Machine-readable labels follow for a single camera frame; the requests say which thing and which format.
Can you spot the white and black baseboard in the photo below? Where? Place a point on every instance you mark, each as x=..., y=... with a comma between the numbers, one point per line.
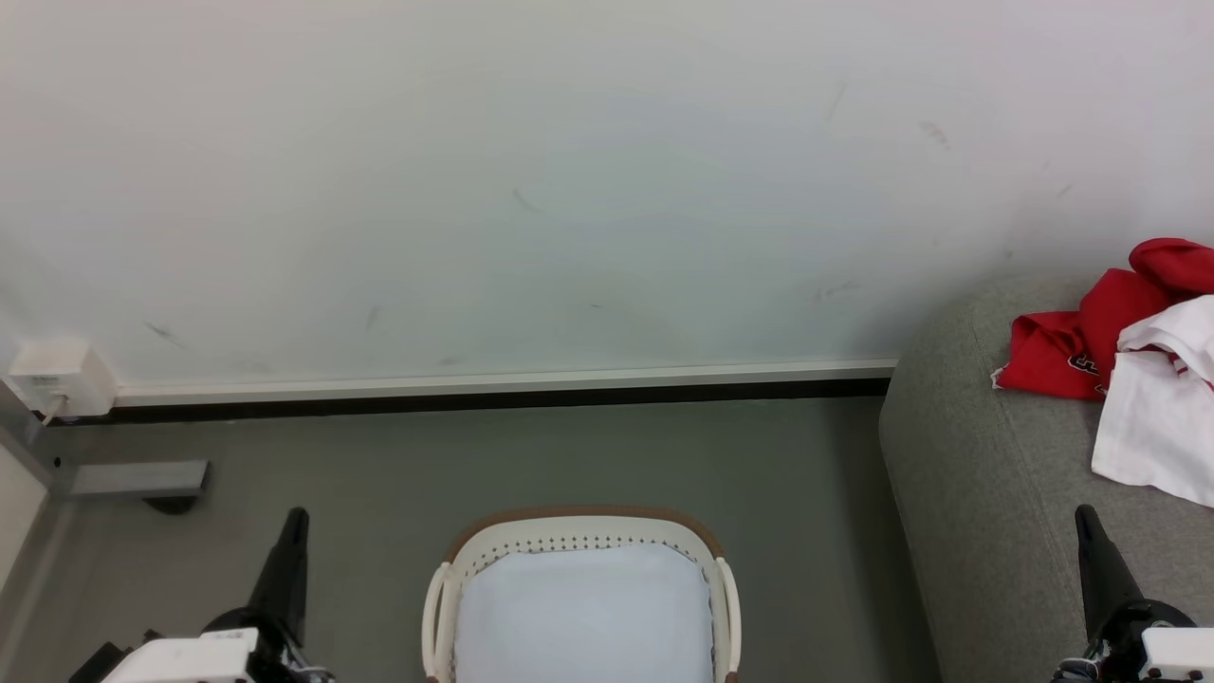
x=474, y=391

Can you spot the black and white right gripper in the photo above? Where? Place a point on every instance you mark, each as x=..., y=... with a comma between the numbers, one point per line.
x=1152, y=655

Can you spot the cream plastic laundry basket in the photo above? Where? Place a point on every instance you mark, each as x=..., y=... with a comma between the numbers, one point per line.
x=583, y=617

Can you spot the grey metal frame with caster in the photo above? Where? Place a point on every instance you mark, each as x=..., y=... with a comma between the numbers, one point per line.
x=133, y=479

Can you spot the grey fabric sofa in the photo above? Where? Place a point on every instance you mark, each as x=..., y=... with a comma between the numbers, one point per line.
x=996, y=512

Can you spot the white garment with red stripes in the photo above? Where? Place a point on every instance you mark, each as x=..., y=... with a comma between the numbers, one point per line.
x=1157, y=427

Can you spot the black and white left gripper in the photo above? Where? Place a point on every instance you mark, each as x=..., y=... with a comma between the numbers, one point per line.
x=218, y=659

